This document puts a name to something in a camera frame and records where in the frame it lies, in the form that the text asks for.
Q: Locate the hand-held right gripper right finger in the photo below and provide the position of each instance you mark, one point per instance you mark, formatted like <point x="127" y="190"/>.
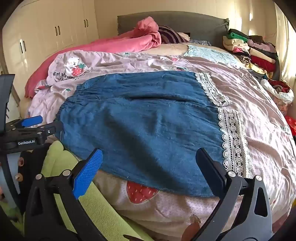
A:
<point x="211" y="172"/>

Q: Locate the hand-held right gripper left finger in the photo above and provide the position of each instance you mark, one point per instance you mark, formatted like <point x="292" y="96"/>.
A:
<point x="89" y="173"/>

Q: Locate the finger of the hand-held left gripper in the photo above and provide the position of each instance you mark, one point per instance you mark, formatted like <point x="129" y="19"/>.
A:
<point x="49" y="130"/>
<point x="32" y="121"/>

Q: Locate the blue pants with lace trim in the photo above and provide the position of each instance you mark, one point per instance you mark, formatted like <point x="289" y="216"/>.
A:
<point x="138" y="127"/>

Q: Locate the person's left hand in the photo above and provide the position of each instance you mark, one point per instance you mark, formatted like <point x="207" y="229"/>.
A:
<point x="21" y="161"/>

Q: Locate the person's green jacket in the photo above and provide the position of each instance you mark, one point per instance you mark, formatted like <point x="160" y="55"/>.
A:
<point x="60" y="157"/>

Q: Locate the pink printed duvet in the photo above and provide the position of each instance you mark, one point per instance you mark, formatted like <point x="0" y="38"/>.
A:
<point x="254" y="115"/>

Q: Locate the cream wardrobe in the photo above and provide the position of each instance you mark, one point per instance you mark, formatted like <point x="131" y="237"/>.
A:
<point x="46" y="34"/>

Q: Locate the red bag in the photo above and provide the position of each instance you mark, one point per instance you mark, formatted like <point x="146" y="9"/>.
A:
<point x="291" y="126"/>

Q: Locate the white crumpled cloth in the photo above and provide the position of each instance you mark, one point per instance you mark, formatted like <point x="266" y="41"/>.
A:
<point x="272" y="91"/>

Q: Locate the coral pink blanket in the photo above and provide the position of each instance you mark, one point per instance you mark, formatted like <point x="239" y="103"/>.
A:
<point x="104" y="44"/>

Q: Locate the stack of folded clothes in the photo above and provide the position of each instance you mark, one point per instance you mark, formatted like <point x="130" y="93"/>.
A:
<point x="254" y="51"/>

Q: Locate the grey-blue frilled cloth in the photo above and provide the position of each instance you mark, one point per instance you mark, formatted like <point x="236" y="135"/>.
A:
<point x="201" y="42"/>

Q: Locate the pale curtain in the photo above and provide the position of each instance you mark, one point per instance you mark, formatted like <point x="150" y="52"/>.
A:
<point x="285" y="46"/>

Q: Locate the grey headboard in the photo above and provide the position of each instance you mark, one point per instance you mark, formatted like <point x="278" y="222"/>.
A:
<point x="185" y="23"/>

